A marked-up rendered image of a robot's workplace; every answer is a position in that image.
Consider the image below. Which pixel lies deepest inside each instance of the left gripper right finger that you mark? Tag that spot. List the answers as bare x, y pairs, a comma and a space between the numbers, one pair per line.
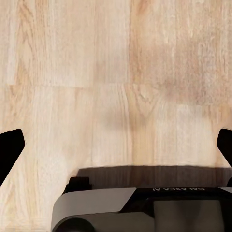
224, 143

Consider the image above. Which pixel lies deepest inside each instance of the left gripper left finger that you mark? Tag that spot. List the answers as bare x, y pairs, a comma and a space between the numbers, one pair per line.
12, 144

